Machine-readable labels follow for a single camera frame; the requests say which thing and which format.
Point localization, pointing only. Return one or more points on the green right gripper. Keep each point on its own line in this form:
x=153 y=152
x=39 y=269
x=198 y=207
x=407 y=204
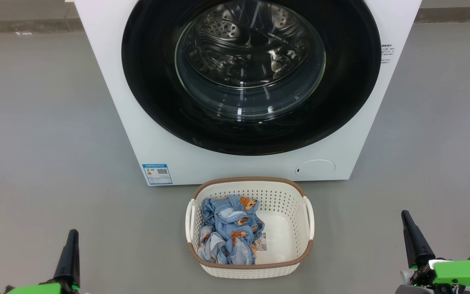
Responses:
x=463 y=273

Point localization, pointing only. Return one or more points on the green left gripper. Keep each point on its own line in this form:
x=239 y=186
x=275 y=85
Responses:
x=35 y=289

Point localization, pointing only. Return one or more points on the light blue bear print garment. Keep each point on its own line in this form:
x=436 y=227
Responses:
x=227 y=212

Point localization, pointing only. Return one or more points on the black round glass washer door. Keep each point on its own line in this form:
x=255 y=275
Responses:
x=149 y=81

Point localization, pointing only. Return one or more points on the white front-load washing machine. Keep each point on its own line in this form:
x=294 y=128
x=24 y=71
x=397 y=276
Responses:
x=157 y=139

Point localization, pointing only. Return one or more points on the steel washing machine drum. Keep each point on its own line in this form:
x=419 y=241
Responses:
x=218 y=28

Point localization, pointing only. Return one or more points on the blue energy label sticker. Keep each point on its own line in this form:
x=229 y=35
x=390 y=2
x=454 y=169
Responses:
x=157 y=174

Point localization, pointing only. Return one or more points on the round white filter cover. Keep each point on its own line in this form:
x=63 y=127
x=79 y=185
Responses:
x=316 y=168

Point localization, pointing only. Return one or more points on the cream basket with brown rim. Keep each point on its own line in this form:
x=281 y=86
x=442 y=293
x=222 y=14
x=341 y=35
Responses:
x=284 y=196

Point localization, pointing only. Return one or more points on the paper basket label sticker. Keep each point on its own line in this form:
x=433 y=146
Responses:
x=261 y=241

